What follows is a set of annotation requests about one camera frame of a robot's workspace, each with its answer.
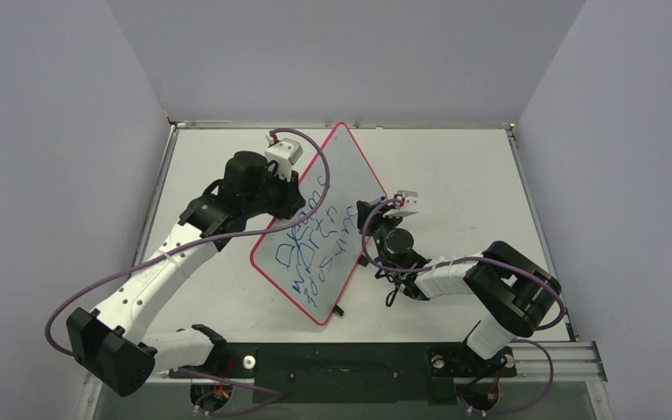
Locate pink-framed whiteboard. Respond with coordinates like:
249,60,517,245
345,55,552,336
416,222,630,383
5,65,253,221
250,122,386,326

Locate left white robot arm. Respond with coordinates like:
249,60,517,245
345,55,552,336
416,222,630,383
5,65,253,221
66,146,305,396

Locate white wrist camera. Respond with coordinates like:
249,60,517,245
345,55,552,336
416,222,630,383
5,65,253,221
383,190,419,219
264,134,303,181

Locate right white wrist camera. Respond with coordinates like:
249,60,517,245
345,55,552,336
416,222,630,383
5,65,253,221
383,190,419,219

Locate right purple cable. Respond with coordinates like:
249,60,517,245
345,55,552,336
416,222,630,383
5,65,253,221
360,198,568,417

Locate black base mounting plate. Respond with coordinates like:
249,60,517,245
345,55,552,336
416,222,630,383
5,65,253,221
172,342,517,404

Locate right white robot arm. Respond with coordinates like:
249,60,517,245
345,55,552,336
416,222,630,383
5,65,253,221
356,192,565,374

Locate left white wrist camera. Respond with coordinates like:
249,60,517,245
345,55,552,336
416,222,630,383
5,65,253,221
264,134,303,181

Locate purple cable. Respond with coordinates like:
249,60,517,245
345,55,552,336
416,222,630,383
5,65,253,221
45,128,332,418
360,198,568,417

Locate blue whiteboard marker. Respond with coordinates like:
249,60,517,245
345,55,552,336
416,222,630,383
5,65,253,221
370,196,386,205

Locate aluminium front rail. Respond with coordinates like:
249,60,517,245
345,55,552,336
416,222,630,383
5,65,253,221
105,340,606,395

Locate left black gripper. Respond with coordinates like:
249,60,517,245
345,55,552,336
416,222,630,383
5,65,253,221
244,163,304,220

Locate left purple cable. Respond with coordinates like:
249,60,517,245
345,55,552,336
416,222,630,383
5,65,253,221
45,128,332,418

